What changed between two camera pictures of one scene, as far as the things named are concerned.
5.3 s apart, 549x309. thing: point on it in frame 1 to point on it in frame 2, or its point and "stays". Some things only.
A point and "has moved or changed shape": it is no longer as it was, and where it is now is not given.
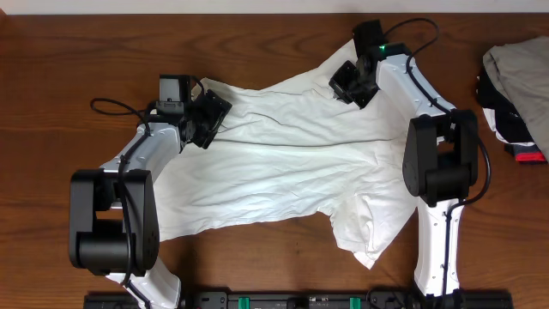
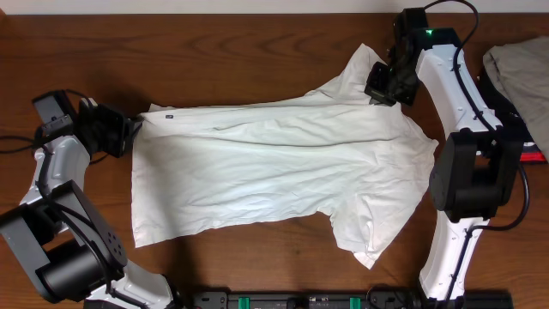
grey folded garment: (522, 69) stays
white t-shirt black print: (293, 148) has moved or changed shape
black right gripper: (338, 82) to (375, 87)
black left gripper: (210, 118) to (118, 132)
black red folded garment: (506, 122) stays
